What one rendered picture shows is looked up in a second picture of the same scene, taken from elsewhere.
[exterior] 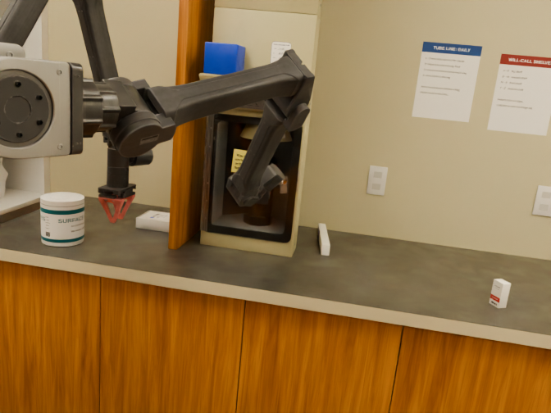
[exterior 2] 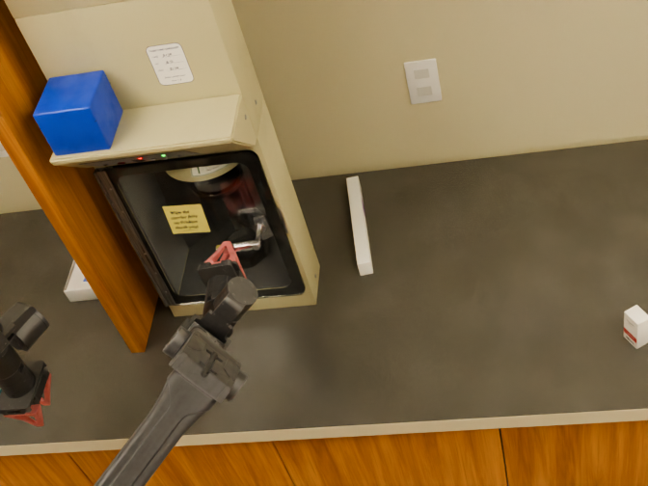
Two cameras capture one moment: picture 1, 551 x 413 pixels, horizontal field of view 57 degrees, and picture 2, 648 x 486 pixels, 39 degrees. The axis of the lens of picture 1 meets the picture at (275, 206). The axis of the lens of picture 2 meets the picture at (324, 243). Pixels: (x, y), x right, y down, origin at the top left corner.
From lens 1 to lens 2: 1.00 m
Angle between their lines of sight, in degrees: 32
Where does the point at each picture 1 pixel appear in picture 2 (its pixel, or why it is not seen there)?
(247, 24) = (87, 33)
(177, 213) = (121, 316)
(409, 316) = (500, 419)
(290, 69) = (190, 400)
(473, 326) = (595, 414)
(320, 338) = (388, 446)
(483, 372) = (624, 439)
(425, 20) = not seen: outside the picture
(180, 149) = (80, 248)
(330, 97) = not seen: outside the picture
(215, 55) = (60, 129)
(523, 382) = not seen: outside the picture
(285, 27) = (157, 21)
